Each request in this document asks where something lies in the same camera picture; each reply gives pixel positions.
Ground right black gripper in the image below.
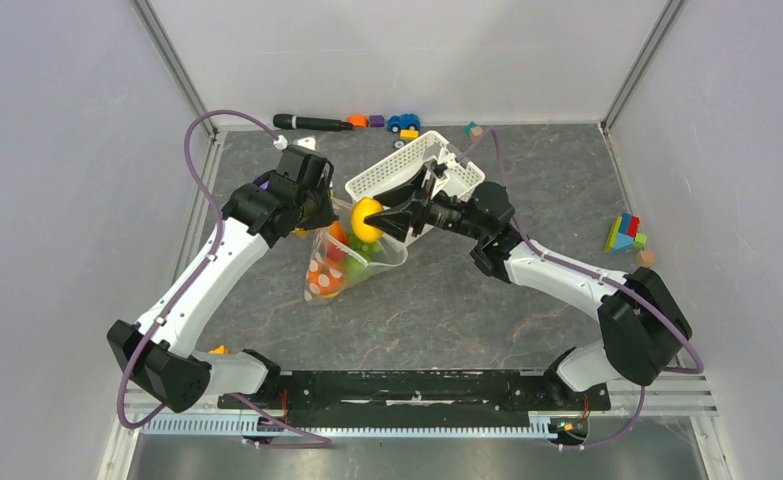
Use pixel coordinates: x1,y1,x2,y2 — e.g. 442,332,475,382
365,164,487,243

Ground yellow toy lemon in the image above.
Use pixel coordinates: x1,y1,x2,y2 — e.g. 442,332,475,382
350,197,384,243

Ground white perforated plastic basket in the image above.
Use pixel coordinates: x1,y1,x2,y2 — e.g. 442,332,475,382
344,130,486,248

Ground clear dotted zip bag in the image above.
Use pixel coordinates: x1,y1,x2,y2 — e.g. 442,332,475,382
304,197,408,303

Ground green toy cabbage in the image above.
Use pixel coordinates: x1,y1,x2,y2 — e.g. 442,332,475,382
342,256,367,285

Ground orange toy pumpkin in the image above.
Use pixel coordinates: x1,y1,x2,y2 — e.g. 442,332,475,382
306,259,346,298

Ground green toy grapes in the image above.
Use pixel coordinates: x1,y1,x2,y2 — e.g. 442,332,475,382
349,238,383,261

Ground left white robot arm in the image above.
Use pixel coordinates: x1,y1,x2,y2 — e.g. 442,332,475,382
107,145,337,413

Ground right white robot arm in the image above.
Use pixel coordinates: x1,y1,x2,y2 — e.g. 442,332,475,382
352,166,703,408

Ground yellow toy brick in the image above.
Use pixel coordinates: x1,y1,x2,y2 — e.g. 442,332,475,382
399,130,420,141

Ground black microphone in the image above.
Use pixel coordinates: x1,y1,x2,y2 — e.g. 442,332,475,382
272,113,354,132

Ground blue toy car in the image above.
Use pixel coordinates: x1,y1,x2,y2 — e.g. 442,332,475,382
386,113,421,133

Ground purple toy block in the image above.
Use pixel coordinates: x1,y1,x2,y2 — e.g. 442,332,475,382
368,115,385,128

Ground orange toy block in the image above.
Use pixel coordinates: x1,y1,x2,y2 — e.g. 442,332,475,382
347,114,370,128

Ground teal and wood cubes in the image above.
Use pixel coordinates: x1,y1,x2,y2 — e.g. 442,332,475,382
464,122,484,143

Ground orange yellow building block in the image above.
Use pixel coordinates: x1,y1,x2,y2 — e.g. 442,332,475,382
209,345,230,355

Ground colourful building block stack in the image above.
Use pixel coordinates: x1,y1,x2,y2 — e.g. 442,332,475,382
604,212,647,254

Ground wooden cube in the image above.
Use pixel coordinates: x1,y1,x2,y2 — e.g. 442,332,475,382
635,249,657,268

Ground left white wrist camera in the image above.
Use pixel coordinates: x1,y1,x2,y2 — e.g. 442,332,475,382
273,135,316,151

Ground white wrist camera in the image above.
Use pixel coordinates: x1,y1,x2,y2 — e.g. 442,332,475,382
273,135,316,151
428,159,459,197

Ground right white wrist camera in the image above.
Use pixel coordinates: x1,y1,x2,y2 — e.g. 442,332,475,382
428,159,459,197

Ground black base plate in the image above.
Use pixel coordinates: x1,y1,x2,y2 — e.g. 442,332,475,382
249,369,611,428

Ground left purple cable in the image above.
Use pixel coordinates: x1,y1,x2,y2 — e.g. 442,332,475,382
115,109,334,450

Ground purple cable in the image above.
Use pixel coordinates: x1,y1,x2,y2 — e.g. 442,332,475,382
453,129,705,452
115,109,334,450

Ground white cable duct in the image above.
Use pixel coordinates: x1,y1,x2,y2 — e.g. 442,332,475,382
142,411,573,440

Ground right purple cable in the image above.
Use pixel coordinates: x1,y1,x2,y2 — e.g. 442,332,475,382
453,129,705,452

